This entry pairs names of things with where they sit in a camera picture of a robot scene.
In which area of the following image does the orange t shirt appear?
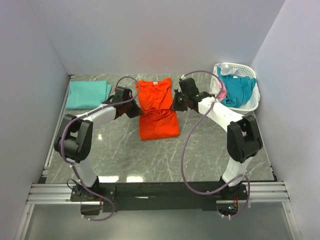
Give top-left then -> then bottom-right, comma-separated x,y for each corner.
135,77 -> 180,141

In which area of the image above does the folded teal t shirt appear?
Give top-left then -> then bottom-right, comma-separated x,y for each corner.
66,80 -> 112,110

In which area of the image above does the blue garment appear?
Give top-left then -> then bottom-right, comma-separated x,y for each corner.
216,65 -> 257,108

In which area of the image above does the pink garment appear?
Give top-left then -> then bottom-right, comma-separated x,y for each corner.
217,81 -> 228,102

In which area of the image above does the white garment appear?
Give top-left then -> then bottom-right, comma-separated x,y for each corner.
209,63 -> 237,95

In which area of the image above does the aluminium frame rail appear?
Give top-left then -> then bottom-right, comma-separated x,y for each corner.
13,74 -> 76,240

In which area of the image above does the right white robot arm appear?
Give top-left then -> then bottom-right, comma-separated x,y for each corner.
172,76 -> 263,188

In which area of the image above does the black base beam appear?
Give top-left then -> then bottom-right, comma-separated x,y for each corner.
70,182 -> 248,215

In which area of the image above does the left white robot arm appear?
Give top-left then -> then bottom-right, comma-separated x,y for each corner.
54,86 -> 143,188

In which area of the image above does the white laundry basket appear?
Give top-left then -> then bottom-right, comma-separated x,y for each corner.
214,62 -> 261,115

